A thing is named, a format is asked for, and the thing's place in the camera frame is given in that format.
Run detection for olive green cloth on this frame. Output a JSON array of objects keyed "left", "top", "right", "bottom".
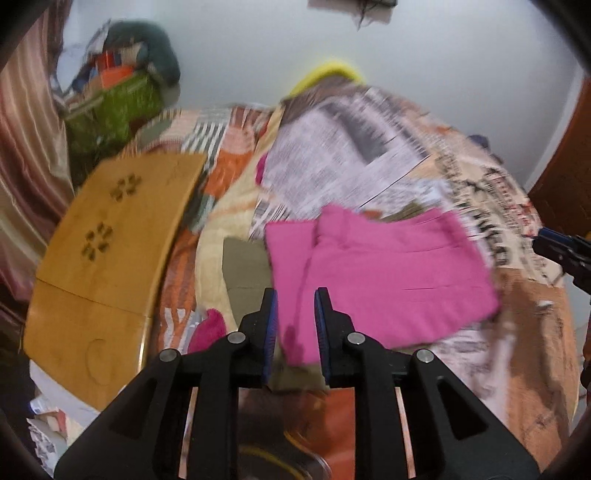
[{"left": 222, "top": 236, "right": 324, "bottom": 393}]

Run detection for green patterned bag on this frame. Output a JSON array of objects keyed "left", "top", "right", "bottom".
[{"left": 65, "top": 74, "right": 164, "bottom": 158}]

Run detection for striped pink curtain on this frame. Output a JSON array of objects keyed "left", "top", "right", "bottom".
[{"left": 0, "top": 0, "right": 77, "bottom": 324}]

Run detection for pile of clothes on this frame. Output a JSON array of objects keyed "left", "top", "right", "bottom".
[{"left": 58, "top": 21, "right": 182, "bottom": 93}]

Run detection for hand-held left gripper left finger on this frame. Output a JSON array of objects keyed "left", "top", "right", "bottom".
[{"left": 53, "top": 287, "right": 279, "bottom": 480}]

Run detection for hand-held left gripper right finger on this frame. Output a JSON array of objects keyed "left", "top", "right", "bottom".
[{"left": 314, "top": 287, "right": 541, "bottom": 480}]

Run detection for wooden folding board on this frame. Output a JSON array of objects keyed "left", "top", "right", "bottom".
[{"left": 22, "top": 151, "right": 208, "bottom": 411}]

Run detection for printed blanket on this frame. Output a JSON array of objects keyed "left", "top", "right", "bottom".
[{"left": 139, "top": 74, "right": 580, "bottom": 480}]

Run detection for stack of papers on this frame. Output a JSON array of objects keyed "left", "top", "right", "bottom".
[{"left": 25, "top": 360, "right": 107, "bottom": 467}]

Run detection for pink pants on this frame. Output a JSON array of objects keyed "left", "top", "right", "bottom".
[{"left": 264, "top": 204, "right": 502, "bottom": 367}]

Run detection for yellow plastic chair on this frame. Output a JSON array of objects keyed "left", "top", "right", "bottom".
[{"left": 291, "top": 60, "right": 368, "bottom": 93}]

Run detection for black screen cable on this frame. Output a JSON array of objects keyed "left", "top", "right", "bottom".
[{"left": 353, "top": 0, "right": 398, "bottom": 31}]

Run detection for magenta cloth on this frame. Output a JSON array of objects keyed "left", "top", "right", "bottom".
[{"left": 187, "top": 308, "right": 227, "bottom": 354}]

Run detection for brown wooden door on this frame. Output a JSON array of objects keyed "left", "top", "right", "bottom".
[{"left": 526, "top": 78, "right": 591, "bottom": 241}]

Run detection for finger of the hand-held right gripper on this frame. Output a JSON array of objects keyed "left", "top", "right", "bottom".
[
  {"left": 538, "top": 227, "right": 591, "bottom": 246},
  {"left": 532, "top": 237, "right": 591, "bottom": 278}
]

